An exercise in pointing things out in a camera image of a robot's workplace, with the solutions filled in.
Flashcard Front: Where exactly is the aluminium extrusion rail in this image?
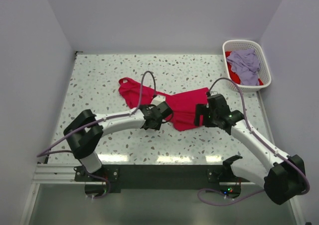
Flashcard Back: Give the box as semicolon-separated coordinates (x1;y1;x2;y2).
31;161;295;186

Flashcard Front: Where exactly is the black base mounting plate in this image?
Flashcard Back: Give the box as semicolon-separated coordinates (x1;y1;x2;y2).
74;165;244;198

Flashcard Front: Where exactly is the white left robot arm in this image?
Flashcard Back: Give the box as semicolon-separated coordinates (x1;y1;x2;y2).
63;101;173;181

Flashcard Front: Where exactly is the crimson red t shirt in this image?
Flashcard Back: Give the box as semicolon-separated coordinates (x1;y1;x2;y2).
119;77;208;131

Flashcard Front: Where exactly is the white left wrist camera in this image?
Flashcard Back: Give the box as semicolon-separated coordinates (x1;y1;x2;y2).
151;95;166;106

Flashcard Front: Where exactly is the lavender t shirt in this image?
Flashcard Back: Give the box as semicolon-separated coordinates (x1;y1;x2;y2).
226;48;261;86

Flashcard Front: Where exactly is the red t shirt in basket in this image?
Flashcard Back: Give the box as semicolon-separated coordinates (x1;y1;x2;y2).
225;50;264;86

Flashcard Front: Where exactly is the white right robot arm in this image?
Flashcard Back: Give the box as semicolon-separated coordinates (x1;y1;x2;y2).
194;94;310;205

